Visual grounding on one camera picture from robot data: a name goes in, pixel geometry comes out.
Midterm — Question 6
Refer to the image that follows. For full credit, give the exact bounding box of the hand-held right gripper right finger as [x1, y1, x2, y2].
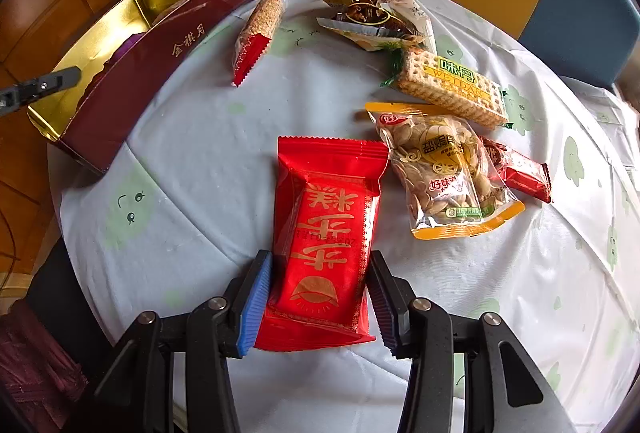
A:
[369, 250, 576, 433]

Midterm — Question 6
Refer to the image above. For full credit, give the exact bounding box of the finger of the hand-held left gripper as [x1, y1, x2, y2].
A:
[0, 67, 82, 115]

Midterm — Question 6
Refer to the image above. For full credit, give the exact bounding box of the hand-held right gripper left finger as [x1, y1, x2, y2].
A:
[92, 249, 273, 433]

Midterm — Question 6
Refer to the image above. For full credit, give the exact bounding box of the maroon and gold tin box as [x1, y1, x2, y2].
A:
[29, 0, 259, 175]

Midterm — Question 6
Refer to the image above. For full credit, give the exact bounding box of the large red snack packet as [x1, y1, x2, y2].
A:
[254, 136, 390, 353]

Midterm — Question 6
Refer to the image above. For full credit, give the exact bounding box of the orange pumpkin seed packet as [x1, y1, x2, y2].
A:
[364, 102, 526, 241]

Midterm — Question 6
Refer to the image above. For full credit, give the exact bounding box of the small dark red snack packet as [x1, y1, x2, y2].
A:
[480, 137, 552, 205]

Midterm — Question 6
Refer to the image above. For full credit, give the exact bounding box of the clear red-ended nut bar packet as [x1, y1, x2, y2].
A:
[231, 0, 287, 88]

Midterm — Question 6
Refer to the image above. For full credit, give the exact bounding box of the dark brown gold snack packet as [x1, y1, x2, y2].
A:
[316, 0, 426, 51]

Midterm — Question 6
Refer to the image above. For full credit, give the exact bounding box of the white snack packet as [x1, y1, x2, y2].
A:
[382, 0, 437, 56]

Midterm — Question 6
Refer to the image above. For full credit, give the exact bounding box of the purple snack packet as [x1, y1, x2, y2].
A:
[107, 34, 147, 69]

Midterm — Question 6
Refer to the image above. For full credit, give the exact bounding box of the white green-print tablecloth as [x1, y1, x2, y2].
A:
[47, 0, 640, 433]

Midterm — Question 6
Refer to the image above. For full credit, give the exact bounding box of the maroon cloth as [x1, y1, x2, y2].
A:
[0, 300, 89, 433]

